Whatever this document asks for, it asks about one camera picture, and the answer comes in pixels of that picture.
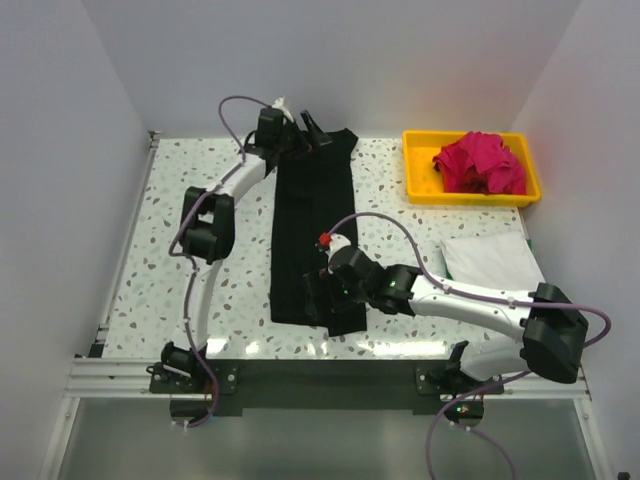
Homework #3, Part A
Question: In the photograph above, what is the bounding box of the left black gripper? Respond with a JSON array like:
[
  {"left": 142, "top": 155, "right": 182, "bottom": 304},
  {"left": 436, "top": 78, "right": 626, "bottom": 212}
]
[{"left": 275, "top": 110, "right": 331, "bottom": 163}]

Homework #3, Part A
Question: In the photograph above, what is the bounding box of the black t shirt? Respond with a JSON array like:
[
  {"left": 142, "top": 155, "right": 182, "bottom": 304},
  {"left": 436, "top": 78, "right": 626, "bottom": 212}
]
[{"left": 269, "top": 128, "right": 367, "bottom": 337}]

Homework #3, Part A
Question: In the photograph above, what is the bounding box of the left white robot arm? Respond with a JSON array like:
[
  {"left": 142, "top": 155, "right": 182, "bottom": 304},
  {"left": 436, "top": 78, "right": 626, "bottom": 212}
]
[{"left": 149, "top": 98, "right": 331, "bottom": 392}]

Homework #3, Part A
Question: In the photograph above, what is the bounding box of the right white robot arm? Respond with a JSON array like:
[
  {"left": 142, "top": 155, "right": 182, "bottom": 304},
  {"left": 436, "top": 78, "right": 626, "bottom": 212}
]
[{"left": 303, "top": 246, "right": 588, "bottom": 393}]

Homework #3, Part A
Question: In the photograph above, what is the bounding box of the yellow plastic bin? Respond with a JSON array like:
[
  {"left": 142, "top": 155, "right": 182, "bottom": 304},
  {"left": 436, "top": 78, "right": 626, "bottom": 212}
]
[{"left": 402, "top": 130, "right": 542, "bottom": 208}]

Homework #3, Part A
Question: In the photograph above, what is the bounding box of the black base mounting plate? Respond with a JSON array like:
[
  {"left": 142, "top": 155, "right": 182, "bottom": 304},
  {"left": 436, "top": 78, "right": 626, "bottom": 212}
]
[{"left": 147, "top": 359, "right": 482, "bottom": 419}]

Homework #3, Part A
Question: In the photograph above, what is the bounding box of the folded white t shirt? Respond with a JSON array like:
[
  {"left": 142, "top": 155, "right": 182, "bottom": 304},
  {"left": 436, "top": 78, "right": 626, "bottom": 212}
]
[{"left": 441, "top": 231, "right": 545, "bottom": 291}]

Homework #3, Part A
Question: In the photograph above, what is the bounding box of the pink t shirt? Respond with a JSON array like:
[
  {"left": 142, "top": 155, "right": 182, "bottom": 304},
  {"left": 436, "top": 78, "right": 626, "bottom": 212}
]
[{"left": 433, "top": 132, "right": 526, "bottom": 195}]

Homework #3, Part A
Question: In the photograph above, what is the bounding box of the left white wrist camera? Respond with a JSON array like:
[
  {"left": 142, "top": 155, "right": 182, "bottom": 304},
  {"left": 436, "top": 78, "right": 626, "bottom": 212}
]
[{"left": 271, "top": 96, "right": 295, "bottom": 123}]

